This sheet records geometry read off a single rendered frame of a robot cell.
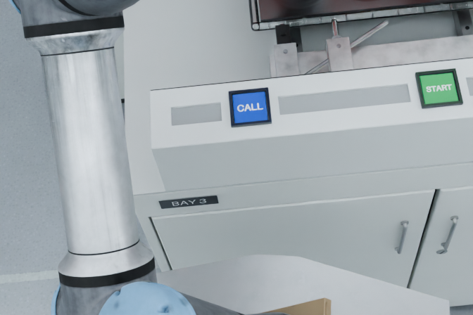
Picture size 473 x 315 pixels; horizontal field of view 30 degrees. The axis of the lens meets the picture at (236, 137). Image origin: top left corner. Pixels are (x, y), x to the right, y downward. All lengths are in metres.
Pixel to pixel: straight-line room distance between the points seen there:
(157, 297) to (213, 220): 0.51
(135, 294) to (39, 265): 1.28
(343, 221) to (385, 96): 0.32
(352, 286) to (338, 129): 0.22
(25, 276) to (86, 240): 1.20
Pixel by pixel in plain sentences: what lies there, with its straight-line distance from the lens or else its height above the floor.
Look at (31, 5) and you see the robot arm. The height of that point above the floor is 1.24.
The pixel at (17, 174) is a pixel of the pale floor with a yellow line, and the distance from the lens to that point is 2.36.
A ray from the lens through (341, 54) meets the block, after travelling 1.33.
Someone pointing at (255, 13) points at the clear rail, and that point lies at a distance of 1.38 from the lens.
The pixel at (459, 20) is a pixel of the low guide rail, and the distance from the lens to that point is 1.45.
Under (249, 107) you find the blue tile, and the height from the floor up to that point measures 0.96.
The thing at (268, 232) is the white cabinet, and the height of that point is 0.62.
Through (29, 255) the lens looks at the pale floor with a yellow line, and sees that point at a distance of 2.26.
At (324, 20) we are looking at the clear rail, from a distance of 1.37.
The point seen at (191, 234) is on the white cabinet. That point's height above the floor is 0.65.
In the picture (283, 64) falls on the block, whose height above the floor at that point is 0.91.
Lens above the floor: 2.01
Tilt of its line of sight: 62 degrees down
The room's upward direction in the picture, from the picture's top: 9 degrees counter-clockwise
